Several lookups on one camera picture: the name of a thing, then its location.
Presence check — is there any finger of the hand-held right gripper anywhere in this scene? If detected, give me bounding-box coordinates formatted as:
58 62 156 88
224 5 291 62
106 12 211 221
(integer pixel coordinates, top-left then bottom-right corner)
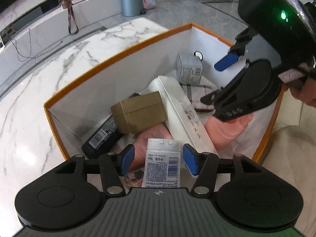
200 78 244 107
214 27 257 71

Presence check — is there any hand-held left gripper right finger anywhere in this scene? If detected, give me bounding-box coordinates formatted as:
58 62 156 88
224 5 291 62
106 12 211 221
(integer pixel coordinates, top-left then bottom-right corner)
183 144 264 195

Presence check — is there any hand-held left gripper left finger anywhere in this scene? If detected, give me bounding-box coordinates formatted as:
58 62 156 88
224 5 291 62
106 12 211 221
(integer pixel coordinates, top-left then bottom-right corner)
53 144 135 197

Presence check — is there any plaid cloth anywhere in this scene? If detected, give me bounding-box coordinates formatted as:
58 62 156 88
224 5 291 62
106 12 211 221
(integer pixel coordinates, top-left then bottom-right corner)
179 83 215 111

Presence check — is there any illustrated card box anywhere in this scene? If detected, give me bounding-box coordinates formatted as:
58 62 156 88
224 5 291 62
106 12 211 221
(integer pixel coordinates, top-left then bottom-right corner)
123 169 145 188

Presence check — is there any white printed tube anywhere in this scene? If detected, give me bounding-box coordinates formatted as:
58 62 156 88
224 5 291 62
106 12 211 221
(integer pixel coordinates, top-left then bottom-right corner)
143 138 182 188

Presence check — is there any pink bottle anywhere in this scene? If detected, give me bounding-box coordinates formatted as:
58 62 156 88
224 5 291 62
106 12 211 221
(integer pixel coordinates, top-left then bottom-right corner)
131 114 254 169

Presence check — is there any black bottle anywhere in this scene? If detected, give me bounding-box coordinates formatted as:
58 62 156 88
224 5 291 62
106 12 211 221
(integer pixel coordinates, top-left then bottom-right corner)
81 92 142 160

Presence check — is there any grey translucent small box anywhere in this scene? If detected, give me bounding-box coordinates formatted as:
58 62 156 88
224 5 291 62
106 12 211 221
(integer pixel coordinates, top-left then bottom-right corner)
176 54 204 84

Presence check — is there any long white case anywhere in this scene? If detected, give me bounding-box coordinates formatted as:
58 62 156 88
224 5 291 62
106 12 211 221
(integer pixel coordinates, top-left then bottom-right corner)
148 75 219 157

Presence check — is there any olive green small box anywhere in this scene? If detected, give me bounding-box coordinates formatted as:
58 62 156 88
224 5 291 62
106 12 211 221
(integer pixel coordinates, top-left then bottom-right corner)
110 91 169 135

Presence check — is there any orange cardboard box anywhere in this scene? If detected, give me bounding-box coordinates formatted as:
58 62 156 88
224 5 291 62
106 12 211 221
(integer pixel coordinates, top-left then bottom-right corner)
44 23 284 165

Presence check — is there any person's right hand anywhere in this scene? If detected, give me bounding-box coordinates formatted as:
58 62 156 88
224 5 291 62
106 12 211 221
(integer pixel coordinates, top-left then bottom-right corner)
290 78 316 106

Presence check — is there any white marble television console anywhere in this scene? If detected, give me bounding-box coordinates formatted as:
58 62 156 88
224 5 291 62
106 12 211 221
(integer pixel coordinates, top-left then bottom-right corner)
0 0 122 89

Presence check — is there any black cable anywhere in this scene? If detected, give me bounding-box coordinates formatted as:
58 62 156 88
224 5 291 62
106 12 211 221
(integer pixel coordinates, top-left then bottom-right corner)
10 28 62 62

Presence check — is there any brown camera bag with strap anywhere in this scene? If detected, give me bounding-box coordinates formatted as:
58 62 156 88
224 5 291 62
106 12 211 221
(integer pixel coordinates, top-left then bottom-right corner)
58 0 79 35

